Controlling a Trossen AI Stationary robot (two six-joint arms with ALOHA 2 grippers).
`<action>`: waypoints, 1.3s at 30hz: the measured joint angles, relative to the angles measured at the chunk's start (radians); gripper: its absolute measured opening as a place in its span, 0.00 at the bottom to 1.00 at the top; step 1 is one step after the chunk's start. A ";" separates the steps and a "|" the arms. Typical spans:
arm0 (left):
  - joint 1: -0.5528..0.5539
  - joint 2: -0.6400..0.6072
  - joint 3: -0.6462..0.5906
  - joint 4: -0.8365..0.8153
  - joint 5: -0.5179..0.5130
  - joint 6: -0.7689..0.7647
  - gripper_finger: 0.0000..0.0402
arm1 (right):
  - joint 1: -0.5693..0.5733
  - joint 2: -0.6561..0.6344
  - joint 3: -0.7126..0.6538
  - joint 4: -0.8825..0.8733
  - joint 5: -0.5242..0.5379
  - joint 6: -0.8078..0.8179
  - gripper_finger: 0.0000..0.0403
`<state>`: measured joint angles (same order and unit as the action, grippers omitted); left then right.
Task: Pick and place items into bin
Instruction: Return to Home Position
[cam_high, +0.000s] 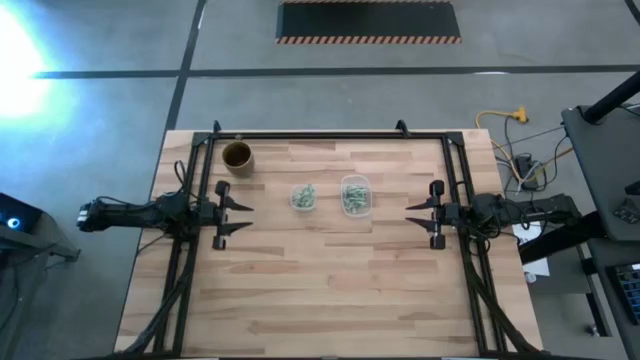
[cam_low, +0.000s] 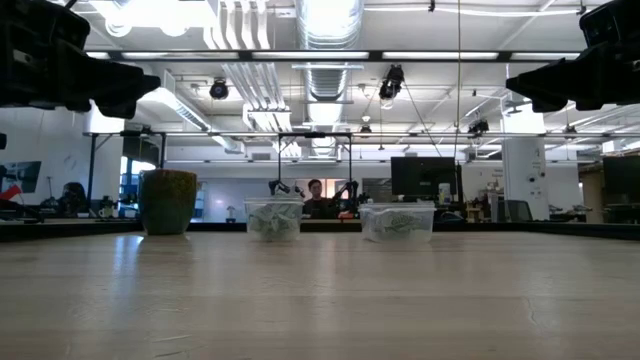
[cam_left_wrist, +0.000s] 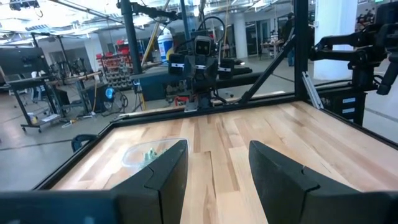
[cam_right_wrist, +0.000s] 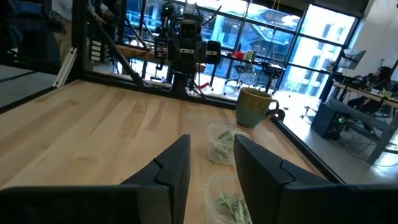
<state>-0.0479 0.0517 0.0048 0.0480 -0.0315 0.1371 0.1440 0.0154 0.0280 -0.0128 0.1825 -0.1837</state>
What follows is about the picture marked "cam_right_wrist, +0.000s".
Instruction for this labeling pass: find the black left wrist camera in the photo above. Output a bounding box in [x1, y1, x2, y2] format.
[179, 19, 197, 40]

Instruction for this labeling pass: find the grey-legged wooden desk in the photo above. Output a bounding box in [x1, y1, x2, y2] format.
[329, 79, 398, 166]

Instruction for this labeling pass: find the black computer tower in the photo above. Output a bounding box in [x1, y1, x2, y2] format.
[310, 102, 348, 141]

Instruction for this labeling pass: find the small clear plastic container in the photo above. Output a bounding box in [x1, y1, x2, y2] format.
[206, 123, 251, 166]

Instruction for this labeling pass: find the person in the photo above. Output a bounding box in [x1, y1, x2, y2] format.
[88, 0, 125, 26]
[51, 0, 75, 63]
[369, 66, 394, 91]

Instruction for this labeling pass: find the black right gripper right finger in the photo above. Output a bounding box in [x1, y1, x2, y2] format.
[233, 134, 338, 224]

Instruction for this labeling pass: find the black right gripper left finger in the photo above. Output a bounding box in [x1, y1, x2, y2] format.
[120, 134, 192, 224]

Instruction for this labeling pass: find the green-brown ceramic mug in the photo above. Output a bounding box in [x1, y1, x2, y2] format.
[235, 86, 280, 129]

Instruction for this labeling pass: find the white aluminium profile bar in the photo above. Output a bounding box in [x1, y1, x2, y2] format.
[52, 46, 78, 88]

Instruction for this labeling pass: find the large clear plastic container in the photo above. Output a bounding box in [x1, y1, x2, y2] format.
[204, 174, 253, 224]

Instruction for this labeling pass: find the wooden workbench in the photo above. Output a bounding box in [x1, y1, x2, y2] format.
[116, 44, 208, 73]

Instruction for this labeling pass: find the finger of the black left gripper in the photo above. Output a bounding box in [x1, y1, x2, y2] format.
[188, 52, 200, 73]
[174, 52, 187, 73]

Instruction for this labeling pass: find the grey desk monitor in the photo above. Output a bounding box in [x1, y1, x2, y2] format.
[337, 49, 367, 71]

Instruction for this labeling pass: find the green stevia sweetener packet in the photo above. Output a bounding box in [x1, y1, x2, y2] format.
[216, 129, 240, 144]
[214, 189, 252, 224]
[208, 141, 234, 163]

